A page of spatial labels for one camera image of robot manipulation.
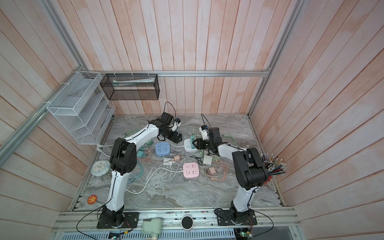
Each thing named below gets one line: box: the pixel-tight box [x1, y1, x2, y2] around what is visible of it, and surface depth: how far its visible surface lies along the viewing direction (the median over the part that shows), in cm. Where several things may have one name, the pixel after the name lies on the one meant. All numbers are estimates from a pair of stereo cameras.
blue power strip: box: [155, 141, 171, 157], surface depth 100 cm
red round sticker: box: [87, 194, 98, 205], surface depth 81 cm
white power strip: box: [183, 138, 199, 153], surface depth 100 cm
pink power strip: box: [182, 162, 200, 180], surface depth 90 cm
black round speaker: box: [181, 215, 194, 231], surface depth 70 cm
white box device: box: [141, 218, 162, 240], surface depth 70 cm
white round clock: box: [91, 160, 111, 176], surface depth 91 cm
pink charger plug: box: [171, 155, 180, 162], surface depth 95 cm
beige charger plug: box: [208, 167, 216, 175], surface depth 90 cm
